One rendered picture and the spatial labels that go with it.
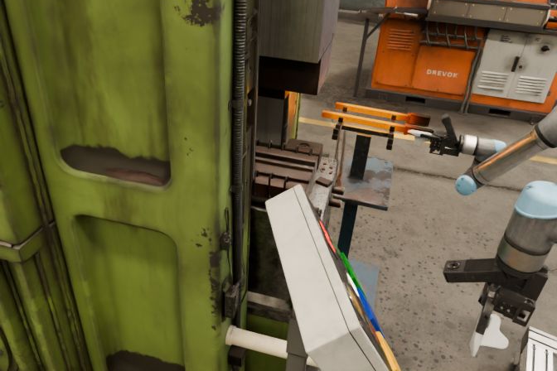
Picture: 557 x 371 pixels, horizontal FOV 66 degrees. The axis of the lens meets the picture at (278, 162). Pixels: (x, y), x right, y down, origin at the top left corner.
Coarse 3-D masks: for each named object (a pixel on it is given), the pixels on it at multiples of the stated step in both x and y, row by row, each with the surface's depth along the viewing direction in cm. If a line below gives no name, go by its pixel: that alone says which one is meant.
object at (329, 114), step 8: (328, 112) 179; (344, 120) 177; (352, 120) 176; (360, 120) 175; (368, 120) 174; (376, 120) 175; (400, 128) 171; (408, 128) 171; (416, 128) 169; (424, 128) 170
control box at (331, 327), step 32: (288, 192) 83; (288, 224) 75; (320, 224) 75; (288, 256) 70; (320, 256) 67; (288, 288) 65; (320, 288) 62; (352, 288) 73; (320, 320) 58; (352, 320) 56; (320, 352) 56; (352, 352) 57; (384, 352) 69
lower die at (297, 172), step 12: (288, 156) 135; (300, 156) 136; (312, 156) 136; (264, 168) 128; (276, 168) 129; (288, 168) 129; (300, 168) 128; (312, 168) 128; (264, 180) 124; (276, 180) 125; (288, 180) 125; (300, 180) 124; (312, 180) 134; (264, 192) 124; (276, 192) 123
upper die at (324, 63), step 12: (264, 60) 105; (276, 60) 104; (288, 60) 103; (324, 60) 108; (264, 72) 106; (276, 72) 106; (288, 72) 105; (300, 72) 104; (312, 72) 103; (324, 72) 112; (264, 84) 108; (276, 84) 107; (288, 84) 106; (300, 84) 106; (312, 84) 105
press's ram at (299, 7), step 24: (264, 0) 93; (288, 0) 92; (312, 0) 91; (336, 0) 109; (264, 24) 96; (288, 24) 94; (312, 24) 93; (336, 24) 119; (264, 48) 98; (288, 48) 97; (312, 48) 95
